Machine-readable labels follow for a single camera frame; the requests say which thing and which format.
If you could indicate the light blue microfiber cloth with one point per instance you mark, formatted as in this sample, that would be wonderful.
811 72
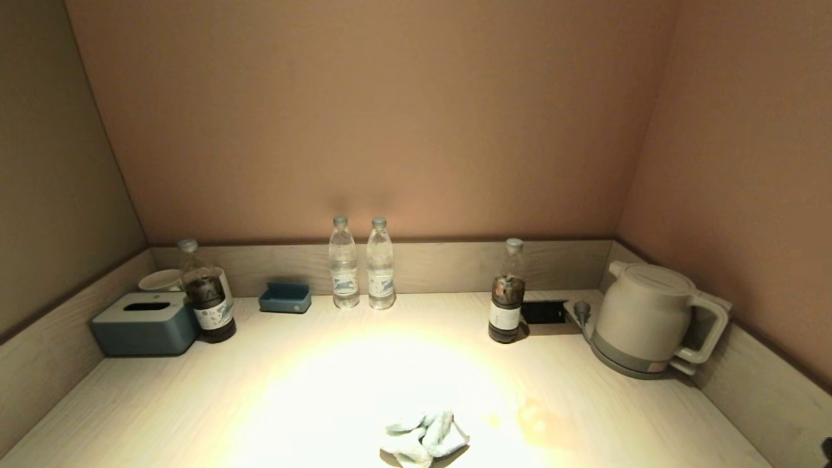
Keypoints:
422 439

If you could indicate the clear water bottle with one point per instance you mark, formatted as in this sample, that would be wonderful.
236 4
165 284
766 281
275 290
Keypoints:
381 276
343 273

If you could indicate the dark drink bottle white label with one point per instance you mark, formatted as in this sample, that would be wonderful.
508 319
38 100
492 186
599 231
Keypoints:
507 305

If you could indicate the small blue plastic tray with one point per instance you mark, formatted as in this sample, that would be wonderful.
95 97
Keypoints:
285 300

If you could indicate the black recessed table socket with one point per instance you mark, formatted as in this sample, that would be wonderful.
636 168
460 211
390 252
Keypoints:
545 312

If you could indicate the grey power plug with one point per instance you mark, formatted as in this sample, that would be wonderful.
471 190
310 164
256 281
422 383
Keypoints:
583 311

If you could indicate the white ceramic cup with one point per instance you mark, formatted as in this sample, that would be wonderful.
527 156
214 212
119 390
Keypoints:
225 283
158 279

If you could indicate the dark drink bottle patterned label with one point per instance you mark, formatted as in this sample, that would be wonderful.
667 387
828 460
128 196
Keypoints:
211 305

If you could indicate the beige electric kettle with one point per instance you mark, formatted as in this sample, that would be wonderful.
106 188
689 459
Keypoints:
640 312

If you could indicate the grey kettle base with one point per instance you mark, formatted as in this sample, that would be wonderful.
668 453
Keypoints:
624 369

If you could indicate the grey-blue tissue box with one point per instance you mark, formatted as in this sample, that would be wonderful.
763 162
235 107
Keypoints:
140 328

